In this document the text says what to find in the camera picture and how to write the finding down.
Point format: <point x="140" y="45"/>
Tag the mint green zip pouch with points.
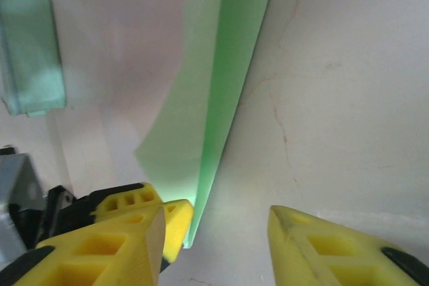
<point x="30" y="48"/>

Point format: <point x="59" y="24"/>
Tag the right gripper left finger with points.
<point x="100" y="256"/>

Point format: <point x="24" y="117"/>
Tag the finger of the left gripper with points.
<point x="127" y="204"/>
<point x="177" y="222"/>

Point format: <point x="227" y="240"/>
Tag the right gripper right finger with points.
<point x="318" y="252"/>

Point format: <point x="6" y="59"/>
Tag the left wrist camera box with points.
<point x="16" y="179"/>

